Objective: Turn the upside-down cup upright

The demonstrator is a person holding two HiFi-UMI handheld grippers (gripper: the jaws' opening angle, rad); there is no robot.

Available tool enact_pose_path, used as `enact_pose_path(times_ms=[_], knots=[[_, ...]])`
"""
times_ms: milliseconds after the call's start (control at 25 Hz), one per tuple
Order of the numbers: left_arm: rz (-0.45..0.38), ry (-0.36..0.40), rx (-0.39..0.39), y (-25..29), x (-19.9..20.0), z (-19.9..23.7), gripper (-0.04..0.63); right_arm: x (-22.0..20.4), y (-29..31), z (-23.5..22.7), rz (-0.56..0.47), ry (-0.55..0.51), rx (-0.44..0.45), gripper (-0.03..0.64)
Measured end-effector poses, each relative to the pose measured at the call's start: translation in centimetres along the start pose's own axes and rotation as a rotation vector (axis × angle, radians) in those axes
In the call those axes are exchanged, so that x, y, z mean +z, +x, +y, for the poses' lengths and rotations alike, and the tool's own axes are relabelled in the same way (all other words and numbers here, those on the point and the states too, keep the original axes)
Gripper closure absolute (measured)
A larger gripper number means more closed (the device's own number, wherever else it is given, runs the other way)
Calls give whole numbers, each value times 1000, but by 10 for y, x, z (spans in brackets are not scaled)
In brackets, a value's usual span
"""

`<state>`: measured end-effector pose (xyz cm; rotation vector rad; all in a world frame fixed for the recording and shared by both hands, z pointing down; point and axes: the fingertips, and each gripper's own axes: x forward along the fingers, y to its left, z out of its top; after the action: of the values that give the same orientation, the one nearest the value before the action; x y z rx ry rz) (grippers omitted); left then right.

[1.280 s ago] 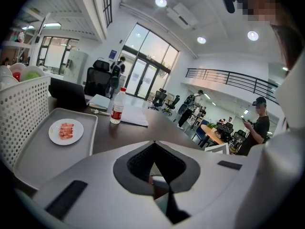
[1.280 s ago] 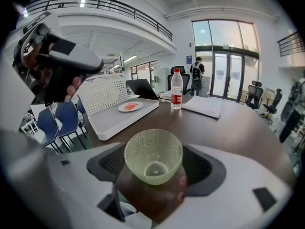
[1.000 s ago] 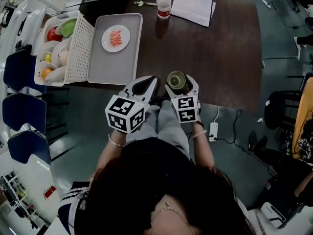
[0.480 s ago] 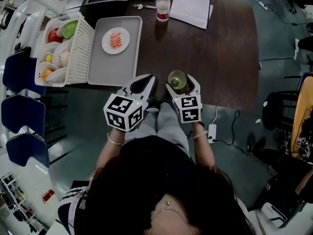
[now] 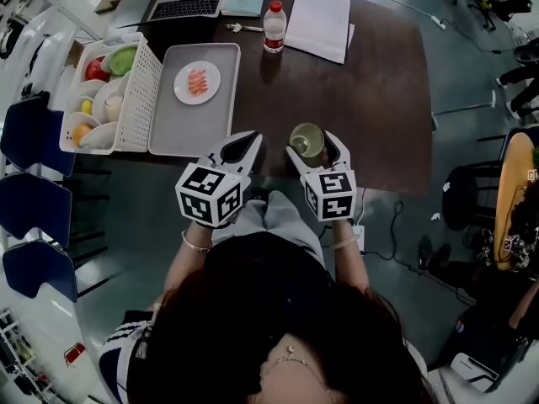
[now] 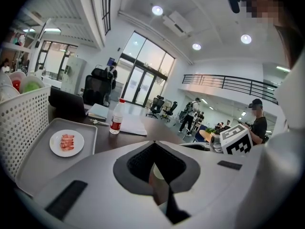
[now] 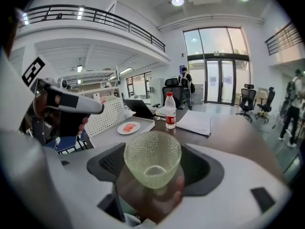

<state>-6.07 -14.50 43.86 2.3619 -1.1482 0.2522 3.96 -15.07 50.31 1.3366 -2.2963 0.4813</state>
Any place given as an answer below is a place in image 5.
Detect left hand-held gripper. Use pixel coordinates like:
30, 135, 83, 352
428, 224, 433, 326
175, 130, 264, 230

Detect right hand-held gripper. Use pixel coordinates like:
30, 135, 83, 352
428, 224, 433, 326
286, 130, 358, 223

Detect clear greenish cup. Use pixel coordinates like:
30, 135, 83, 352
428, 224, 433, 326
288, 122, 327, 169

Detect person's right forearm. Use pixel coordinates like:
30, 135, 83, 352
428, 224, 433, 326
329, 218, 371, 295

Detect person's left forearm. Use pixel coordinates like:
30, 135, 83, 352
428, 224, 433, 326
161, 220, 214, 306

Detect grey plastic tray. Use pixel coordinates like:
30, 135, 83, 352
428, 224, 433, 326
147, 42, 243, 158

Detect white round plate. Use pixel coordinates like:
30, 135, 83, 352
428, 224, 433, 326
173, 60, 222, 107

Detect person's grey trousered legs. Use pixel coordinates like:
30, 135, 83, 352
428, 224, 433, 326
211, 188, 326, 268

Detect pink shrimp food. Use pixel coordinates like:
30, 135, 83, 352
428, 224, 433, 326
185, 68, 209, 97

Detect white perforated basket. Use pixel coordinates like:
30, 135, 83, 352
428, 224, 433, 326
58, 31, 164, 157

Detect person's black top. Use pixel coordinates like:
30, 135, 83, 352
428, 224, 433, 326
97, 230, 338, 404

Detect white pen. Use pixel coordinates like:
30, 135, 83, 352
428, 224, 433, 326
224, 22, 265, 34

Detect red-capped water bottle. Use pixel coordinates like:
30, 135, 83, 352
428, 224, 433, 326
263, 0, 288, 55

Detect white paper pad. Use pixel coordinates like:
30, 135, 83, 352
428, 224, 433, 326
283, 0, 356, 66

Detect white milk glass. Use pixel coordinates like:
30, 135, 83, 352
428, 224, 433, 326
103, 91, 125, 122

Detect white shallow bowl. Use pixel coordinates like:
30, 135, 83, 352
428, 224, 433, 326
78, 120, 119, 150
76, 78, 109, 113

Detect silver laptop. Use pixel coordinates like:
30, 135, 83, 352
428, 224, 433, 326
115, 0, 229, 29

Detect black chair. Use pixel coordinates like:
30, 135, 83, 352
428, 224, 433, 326
441, 163, 503, 231

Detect orange fruit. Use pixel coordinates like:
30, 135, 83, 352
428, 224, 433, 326
71, 123, 93, 148

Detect red tomato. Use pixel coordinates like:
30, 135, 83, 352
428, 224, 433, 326
84, 56, 112, 83

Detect yellow wooden table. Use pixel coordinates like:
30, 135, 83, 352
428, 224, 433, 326
493, 132, 536, 272

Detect blue chair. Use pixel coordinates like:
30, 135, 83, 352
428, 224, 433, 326
0, 172, 73, 250
0, 96, 77, 178
1, 239, 79, 304

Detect red floor object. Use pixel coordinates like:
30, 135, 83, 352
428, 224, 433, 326
63, 342, 87, 369

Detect white bracelet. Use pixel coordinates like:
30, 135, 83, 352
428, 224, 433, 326
329, 233, 365, 252

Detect gold bracelet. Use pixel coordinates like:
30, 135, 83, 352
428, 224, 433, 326
181, 229, 212, 253

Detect black floor cable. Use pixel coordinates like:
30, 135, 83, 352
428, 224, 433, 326
362, 199, 477, 306

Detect thin chain necklace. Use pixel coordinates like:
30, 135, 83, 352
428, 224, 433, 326
261, 344, 339, 404

